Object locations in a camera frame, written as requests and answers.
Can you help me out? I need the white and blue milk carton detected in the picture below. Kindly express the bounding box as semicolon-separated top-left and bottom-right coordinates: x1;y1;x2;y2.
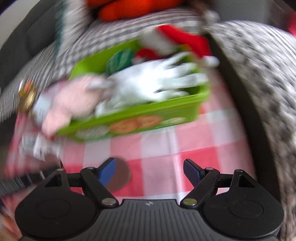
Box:
20;134;63;163

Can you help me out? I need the red-white checked tablecloth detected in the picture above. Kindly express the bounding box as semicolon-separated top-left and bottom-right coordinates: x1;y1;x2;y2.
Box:
5;67;257;204

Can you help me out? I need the red bag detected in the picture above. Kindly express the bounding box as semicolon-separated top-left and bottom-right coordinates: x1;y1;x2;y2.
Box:
285;9;296;36

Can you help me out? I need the brown round disc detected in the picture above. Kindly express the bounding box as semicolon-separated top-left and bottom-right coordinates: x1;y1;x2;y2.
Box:
109;158;132;192

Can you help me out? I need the dark green soft item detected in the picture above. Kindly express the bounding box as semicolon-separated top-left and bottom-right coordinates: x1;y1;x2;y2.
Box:
105;50;136;75

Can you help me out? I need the yellow-red label tin can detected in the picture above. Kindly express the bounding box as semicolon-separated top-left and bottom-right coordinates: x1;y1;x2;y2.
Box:
18;79;37;94

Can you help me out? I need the glass jar with gold lid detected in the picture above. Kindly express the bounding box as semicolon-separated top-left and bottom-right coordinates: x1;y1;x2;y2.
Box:
20;91;56;130

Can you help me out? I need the quilted fleece cloth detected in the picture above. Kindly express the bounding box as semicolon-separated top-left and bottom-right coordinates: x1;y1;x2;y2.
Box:
43;75;114;137

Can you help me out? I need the white plastic bag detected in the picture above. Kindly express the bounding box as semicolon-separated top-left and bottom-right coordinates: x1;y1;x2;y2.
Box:
88;53;208;116

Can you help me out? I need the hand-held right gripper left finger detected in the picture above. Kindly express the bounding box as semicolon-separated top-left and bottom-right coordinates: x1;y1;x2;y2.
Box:
43;158;119;207

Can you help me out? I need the reindeer plush toy red outfit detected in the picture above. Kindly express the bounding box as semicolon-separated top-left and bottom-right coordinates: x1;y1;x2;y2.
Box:
133;24;220;69

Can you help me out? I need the green plastic box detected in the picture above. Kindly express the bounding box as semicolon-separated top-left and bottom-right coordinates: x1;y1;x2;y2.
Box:
55;38;212;143

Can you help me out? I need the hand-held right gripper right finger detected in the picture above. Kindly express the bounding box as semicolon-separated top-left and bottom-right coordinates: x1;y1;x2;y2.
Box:
180;159;258;207

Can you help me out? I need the grey checked blanket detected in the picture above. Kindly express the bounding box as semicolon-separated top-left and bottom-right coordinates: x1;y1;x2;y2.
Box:
0;9;208;123

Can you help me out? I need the orange pumpkin cushion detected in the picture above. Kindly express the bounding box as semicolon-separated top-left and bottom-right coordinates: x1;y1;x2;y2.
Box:
98;0;185;22

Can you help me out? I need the teal leaf-print pillow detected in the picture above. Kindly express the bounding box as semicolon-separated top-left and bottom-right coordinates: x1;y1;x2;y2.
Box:
54;0;71;56

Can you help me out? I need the grey knitted blanket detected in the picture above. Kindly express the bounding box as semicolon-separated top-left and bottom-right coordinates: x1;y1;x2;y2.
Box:
203;20;296;241

